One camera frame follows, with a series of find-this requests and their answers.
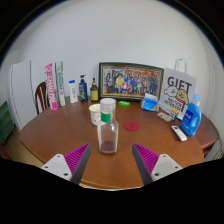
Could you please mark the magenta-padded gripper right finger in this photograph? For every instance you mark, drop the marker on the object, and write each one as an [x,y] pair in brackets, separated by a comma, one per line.
[151,160]

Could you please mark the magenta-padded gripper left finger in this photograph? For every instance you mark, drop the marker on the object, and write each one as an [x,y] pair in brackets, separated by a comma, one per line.
[71,160]

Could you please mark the clear plastic bottle green label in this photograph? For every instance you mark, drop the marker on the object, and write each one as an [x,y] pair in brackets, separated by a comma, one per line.
[107,133]

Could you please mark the white remote control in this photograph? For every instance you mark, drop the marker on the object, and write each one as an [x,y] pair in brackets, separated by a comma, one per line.
[179,133]

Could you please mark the flat round red coaster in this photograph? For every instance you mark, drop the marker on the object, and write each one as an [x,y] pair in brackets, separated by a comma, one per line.
[131,126]

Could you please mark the small snack packet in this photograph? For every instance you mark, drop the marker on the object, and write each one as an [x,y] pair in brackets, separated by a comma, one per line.
[164,116]

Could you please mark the white mug yellow rim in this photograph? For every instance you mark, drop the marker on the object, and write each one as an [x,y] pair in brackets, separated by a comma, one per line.
[94,115]

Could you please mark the blue tissue pack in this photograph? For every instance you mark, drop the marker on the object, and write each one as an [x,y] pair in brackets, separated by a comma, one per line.
[150,104]

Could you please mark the small green pack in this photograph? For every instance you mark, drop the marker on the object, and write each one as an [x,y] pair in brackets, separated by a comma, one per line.
[124,103]

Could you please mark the white bottle blue cap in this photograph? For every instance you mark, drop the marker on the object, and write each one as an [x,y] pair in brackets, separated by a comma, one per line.
[73,93]

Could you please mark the dark blue pump bottle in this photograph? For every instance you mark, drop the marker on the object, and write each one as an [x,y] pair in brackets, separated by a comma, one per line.
[83,91]

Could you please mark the brown bottle yellow label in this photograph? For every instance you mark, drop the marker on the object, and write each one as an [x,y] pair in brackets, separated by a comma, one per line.
[94,93]

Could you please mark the wooden chair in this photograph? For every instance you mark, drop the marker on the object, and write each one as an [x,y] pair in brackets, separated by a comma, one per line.
[39,96]

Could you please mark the white paper gift bag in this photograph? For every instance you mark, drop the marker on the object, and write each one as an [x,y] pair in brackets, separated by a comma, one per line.
[176,90]

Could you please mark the tall pink box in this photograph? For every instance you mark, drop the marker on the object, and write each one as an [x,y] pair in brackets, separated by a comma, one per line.
[51,88]

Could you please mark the tall white green box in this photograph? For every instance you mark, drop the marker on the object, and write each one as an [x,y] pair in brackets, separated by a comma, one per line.
[61,83]

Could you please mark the framed group photo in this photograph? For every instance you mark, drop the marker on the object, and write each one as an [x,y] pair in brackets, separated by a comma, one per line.
[130,81]

